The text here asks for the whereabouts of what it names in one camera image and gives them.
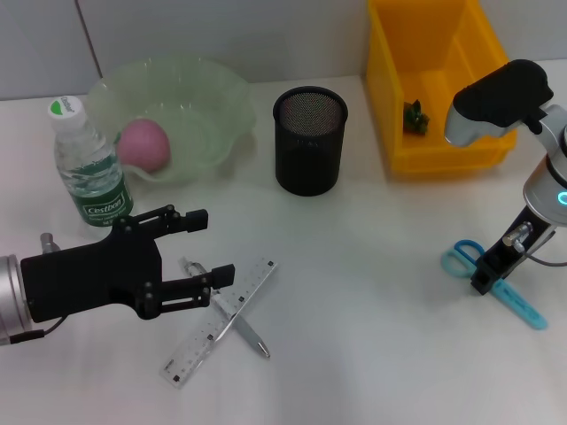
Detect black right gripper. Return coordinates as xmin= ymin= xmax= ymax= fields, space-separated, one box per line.
xmin=469 ymin=206 xmax=558 ymax=297

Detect black mesh pen holder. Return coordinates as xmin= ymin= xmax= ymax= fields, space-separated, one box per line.
xmin=272 ymin=86 xmax=349 ymax=197

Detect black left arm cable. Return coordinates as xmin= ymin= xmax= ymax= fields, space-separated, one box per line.
xmin=8 ymin=316 xmax=67 ymax=345

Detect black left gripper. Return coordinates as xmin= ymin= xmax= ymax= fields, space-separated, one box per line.
xmin=19 ymin=204 xmax=237 ymax=324

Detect pink peach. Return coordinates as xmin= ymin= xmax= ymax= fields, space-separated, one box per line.
xmin=117 ymin=118 xmax=172 ymax=174

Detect blue scissors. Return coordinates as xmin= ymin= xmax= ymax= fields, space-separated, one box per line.
xmin=440 ymin=238 xmax=548 ymax=331

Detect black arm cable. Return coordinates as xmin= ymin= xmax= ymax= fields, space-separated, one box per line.
xmin=502 ymin=223 xmax=567 ymax=267
xmin=8 ymin=316 xmax=67 ymax=345

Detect green translucent fruit plate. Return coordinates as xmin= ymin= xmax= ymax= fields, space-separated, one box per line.
xmin=86 ymin=53 xmax=258 ymax=187

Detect silver pen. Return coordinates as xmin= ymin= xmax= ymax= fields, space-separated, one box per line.
xmin=178 ymin=256 xmax=271 ymax=359

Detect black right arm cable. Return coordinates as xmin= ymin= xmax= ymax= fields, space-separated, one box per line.
xmin=502 ymin=223 xmax=567 ymax=267

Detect transparent plastic ruler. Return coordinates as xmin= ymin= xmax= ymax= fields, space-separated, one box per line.
xmin=158 ymin=254 xmax=280 ymax=390

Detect yellow plastic bin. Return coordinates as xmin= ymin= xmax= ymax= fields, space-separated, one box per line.
xmin=366 ymin=0 xmax=518 ymax=174

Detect clear water bottle green label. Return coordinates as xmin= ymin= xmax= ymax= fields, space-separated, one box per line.
xmin=47 ymin=95 xmax=135 ymax=229

